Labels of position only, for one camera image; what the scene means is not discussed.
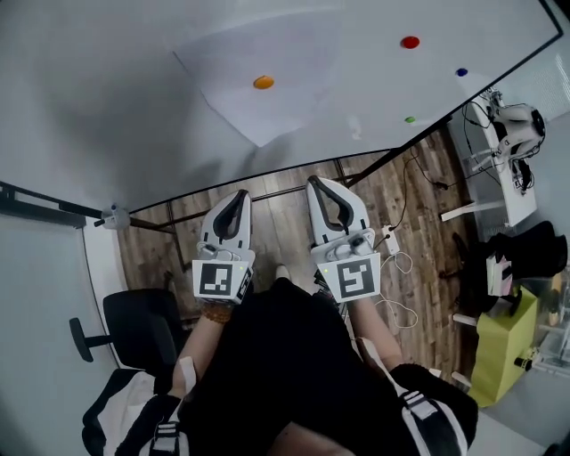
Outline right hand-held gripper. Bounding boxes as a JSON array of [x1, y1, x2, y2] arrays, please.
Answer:
[[305, 175, 383, 305]]

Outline tangled black desk cables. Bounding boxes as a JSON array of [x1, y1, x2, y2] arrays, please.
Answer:
[[511, 158, 535, 192]]

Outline white desk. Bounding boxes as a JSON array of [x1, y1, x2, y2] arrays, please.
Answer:
[[440, 86, 538, 228]]

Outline person's black clothing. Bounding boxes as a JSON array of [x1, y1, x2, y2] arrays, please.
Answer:
[[146, 278, 480, 456]]

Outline white power strip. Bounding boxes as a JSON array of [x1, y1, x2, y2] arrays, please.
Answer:
[[381, 224, 402, 256]]

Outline lime green box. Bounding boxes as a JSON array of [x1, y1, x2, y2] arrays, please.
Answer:
[[469, 284, 540, 409]]

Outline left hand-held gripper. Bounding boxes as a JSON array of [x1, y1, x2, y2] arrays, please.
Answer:
[[191, 189, 257, 307]]

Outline black framed window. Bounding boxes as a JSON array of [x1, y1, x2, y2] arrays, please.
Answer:
[[0, 180, 88, 231]]

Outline brown bead bracelet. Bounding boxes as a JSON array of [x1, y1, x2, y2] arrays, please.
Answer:
[[199, 300, 235, 324]]

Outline black jacket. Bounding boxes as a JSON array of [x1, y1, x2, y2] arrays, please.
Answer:
[[458, 220, 569, 313]]

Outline white cloth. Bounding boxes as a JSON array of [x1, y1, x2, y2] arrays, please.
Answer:
[[104, 371, 157, 456]]

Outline black electronic device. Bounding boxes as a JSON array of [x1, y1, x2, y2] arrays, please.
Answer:
[[311, 266, 335, 296]]

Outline black office chair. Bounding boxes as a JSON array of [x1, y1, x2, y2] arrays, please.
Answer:
[[69, 288, 197, 456]]

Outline white headset device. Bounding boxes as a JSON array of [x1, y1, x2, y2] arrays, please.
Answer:
[[487, 102, 547, 155]]

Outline white forearm tape strip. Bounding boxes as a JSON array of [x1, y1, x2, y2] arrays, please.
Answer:
[[178, 355, 197, 388]]

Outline black framed whiteboard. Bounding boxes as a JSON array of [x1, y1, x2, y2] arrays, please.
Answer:
[[0, 0, 566, 273]]

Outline white cable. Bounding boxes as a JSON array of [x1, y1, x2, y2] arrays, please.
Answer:
[[373, 251, 419, 330]]

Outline stack of white notebooks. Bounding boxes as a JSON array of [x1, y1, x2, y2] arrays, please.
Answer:
[[484, 253, 513, 297]]

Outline white paper sheet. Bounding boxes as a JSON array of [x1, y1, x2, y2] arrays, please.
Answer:
[[172, 8, 344, 148]]

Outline person's right forearm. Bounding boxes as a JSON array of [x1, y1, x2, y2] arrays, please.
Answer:
[[346, 297, 404, 371]]

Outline person's left forearm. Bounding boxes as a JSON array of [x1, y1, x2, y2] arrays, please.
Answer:
[[171, 302, 232, 397]]

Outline black floor cable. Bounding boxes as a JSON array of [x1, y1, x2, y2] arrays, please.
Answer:
[[389, 146, 451, 232]]

